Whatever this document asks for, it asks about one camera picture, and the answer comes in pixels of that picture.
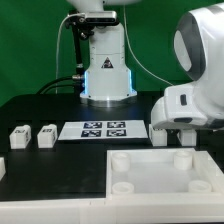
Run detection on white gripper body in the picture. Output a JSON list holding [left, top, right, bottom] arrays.
[[151, 83, 224, 130]]

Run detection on white square tabletop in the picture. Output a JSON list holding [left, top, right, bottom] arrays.
[[106, 148, 224, 197]]

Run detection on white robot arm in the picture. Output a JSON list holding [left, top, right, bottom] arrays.
[[151, 2, 224, 129]]

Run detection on white sheet with AprilTags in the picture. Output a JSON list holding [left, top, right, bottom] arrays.
[[59, 120, 148, 140]]

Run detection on white block at left edge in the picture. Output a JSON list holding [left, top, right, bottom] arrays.
[[0, 157, 6, 181]]

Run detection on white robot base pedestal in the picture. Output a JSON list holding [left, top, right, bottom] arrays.
[[80, 24, 137, 107]]

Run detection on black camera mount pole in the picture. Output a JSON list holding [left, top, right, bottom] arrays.
[[72, 24, 84, 92]]

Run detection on grey camera on mount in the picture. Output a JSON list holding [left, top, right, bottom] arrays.
[[65, 10, 120, 28]]

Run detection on black cables at base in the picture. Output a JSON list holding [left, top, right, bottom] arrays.
[[35, 75, 84, 95]]

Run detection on white cable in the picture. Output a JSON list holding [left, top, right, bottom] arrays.
[[54, 12, 86, 95]]

